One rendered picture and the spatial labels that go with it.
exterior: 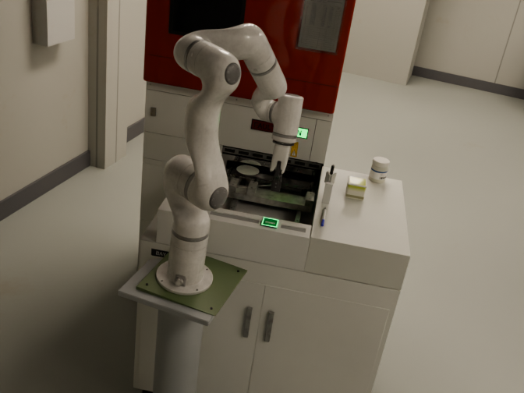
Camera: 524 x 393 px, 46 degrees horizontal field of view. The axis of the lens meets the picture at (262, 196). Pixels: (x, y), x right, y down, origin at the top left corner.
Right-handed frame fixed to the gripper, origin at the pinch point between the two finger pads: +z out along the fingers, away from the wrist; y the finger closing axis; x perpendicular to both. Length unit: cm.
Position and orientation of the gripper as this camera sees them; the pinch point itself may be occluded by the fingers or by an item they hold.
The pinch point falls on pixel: (276, 185)
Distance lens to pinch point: 215.2
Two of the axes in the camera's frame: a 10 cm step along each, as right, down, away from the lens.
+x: 9.8, 1.8, -0.8
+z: -1.6, 9.5, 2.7
